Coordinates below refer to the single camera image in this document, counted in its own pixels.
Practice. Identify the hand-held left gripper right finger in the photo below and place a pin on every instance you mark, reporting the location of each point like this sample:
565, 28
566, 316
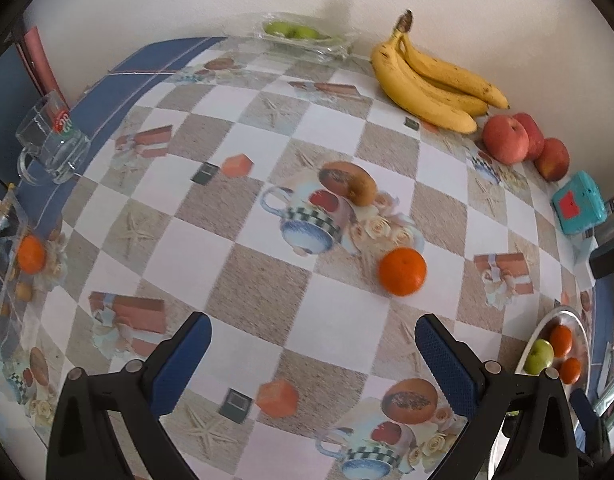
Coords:
447, 365

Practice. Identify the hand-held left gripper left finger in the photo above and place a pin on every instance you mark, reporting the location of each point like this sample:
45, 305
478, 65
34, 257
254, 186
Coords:
184, 360

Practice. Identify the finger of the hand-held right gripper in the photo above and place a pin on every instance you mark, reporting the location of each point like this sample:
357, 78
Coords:
583, 405

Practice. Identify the oval metal plate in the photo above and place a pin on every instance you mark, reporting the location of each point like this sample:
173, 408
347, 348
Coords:
552, 320

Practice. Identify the small tangerine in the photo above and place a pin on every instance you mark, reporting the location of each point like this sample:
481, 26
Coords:
570, 370

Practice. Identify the small green fruit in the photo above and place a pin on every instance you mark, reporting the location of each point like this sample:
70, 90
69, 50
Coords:
539, 356

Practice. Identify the black box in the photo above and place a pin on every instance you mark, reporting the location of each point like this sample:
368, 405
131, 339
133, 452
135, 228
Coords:
607, 260

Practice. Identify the small brown longan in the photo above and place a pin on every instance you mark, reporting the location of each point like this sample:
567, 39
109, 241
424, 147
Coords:
24, 291

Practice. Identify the clear glass tray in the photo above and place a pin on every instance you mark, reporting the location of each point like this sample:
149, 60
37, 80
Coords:
7, 280

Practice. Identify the teal box with red label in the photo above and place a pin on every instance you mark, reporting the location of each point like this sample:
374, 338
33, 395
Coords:
579, 205

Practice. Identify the red peach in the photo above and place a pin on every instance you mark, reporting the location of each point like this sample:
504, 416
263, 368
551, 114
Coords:
536, 137
553, 160

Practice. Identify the red apples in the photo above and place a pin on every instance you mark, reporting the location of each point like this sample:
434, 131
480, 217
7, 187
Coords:
504, 139

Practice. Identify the checkered printed tablecloth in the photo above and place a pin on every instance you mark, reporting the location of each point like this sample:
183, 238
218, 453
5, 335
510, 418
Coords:
267, 140

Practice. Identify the clear glass mug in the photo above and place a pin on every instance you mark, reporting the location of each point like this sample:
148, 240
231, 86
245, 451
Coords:
57, 155

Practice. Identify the yellow banana bunch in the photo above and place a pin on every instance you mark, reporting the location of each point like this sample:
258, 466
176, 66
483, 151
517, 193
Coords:
417, 95

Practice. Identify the blue panel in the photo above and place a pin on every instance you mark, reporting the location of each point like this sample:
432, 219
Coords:
7, 105

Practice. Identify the pink board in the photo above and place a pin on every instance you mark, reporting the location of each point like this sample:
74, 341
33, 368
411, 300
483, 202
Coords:
42, 65

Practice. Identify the clear glass dish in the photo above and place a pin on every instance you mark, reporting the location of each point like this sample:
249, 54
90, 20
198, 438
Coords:
332, 50

